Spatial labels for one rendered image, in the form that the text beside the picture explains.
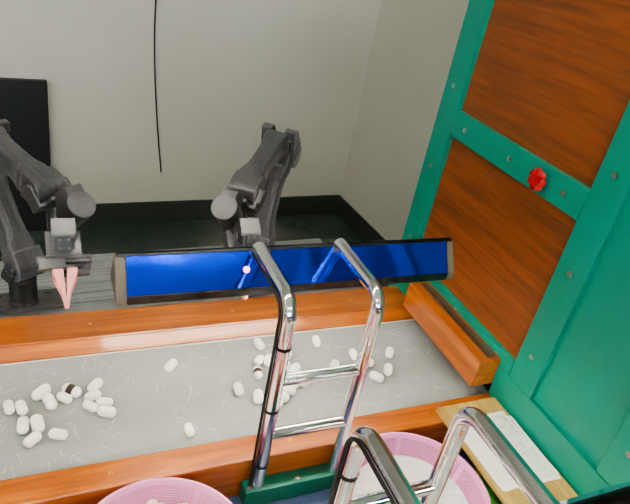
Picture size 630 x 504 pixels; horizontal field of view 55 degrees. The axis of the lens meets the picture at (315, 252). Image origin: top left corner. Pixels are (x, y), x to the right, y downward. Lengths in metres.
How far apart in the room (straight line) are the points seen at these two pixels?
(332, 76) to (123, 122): 1.13
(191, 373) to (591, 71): 0.95
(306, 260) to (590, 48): 0.62
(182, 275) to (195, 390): 0.36
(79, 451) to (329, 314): 0.65
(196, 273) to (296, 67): 2.42
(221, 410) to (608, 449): 0.70
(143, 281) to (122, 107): 2.20
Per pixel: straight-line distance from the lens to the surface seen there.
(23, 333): 1.37
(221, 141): 3.29
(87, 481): 1.09
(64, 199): 1.27
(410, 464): 1.23
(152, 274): 0.96
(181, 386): 1.27
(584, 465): 1.26
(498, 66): 1.38
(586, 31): 1.23
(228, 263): 0.98
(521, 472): 0.74
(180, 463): 1.11
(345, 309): 1.51
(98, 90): 3.07
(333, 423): 1.09
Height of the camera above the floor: 1.61
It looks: 29 degrees down
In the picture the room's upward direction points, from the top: 12 degrees clockwise
